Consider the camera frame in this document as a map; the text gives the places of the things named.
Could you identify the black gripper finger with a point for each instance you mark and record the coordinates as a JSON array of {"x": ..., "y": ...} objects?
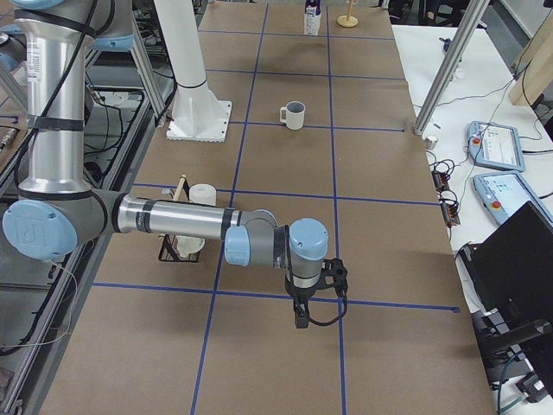
[{"x": 301, "y": 315}]

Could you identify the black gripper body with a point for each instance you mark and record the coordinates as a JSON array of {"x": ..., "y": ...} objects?
[{"x": 302, "y": 294}]

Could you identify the white ribbed mug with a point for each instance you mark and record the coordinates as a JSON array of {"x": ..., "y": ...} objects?
[{"x": 292, "y": 115}]

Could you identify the blue white milk carton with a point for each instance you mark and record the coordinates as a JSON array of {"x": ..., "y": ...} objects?
[{"x": 312, "y": 17}]

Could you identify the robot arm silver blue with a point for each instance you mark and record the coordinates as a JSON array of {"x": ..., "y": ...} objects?
[{"x": 57, "y": 210}]

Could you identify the white cup on rack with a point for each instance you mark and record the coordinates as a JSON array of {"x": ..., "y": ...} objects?
[
  {"x": 203, "y": 193},
  {"x": 187, "y": 246}
]

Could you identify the wooden cup tree stand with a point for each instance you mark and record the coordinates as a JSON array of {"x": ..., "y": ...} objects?
[{"x": 348, "y": 21}]

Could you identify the black laptop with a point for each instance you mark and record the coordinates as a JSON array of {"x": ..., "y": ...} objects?
[{"x": 514, "y": 265}]

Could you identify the lower teach pendant tablet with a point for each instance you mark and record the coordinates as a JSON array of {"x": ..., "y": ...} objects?
[{"x": 504, "y": 193}]

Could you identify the teach pendant tablet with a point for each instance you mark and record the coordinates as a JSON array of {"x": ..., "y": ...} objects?
[
  {"x": 504, "y": 193},
  {"x": 495, "y": 146}
]

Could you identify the upper teach pendant tablet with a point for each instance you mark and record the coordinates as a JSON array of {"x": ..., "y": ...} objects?
[{"x": 495, "y": 146}]

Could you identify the black wire cup rack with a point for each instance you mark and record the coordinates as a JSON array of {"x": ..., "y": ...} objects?
[{"x": 168, "y": 251}]

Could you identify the aluminium frame post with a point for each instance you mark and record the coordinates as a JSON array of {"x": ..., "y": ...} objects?
[{"x": 463, "y": 34}]

